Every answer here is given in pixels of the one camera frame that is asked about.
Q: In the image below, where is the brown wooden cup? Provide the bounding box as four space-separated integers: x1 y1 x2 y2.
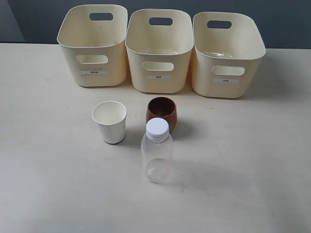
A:
146 97 177 134

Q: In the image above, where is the clear plastic bottle white cap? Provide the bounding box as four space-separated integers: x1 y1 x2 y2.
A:
141 117 173 183

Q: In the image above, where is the white paper cup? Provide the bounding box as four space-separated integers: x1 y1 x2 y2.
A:
91 100 127 144

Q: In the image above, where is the middle cream plastic bin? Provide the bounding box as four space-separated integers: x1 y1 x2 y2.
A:
125 9 194 94

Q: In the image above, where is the cream plastic bin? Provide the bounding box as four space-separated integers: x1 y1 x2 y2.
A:
57 4 128 87
125 9 194 94
191 12 266 99

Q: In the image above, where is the left cream plastic bin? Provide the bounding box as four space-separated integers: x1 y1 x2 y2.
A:
57 4 128 87

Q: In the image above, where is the right cream plastic bin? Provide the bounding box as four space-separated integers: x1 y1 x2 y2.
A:
191 12 266 99

